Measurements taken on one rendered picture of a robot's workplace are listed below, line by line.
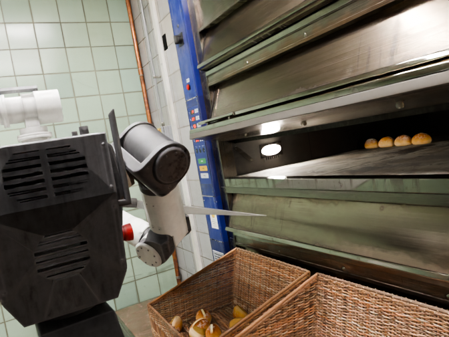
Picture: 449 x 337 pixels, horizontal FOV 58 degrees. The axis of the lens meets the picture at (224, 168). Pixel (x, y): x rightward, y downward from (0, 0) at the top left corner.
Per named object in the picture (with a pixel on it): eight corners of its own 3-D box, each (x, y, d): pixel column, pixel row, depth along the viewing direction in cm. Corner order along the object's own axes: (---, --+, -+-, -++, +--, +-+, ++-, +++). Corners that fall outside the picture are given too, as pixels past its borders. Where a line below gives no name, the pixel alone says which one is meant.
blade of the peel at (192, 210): (163, 213, 116) (164, 203, 116) (115, 204, 164) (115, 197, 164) (266, 216, 134) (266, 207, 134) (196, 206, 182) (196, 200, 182)
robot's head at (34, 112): (66, 130, 80) (57, 85, 79) (9, 138, 75) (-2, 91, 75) (63, 134, 86) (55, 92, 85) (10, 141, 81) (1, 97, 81)
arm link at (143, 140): (192, 188, 90) (182, 136, 83) (157, 206, 86) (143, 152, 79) (165, 168, 98) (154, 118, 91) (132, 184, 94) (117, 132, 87)
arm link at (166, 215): (202, 241, 108) (190, 172, 96) (175, 276, 99) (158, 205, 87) (166, 230, 113) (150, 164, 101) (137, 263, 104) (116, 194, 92)
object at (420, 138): (409, 145, 205) (407, 134, 204) (416, 143, 208) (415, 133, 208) (427, 144, 196) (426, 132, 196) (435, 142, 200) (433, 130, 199)
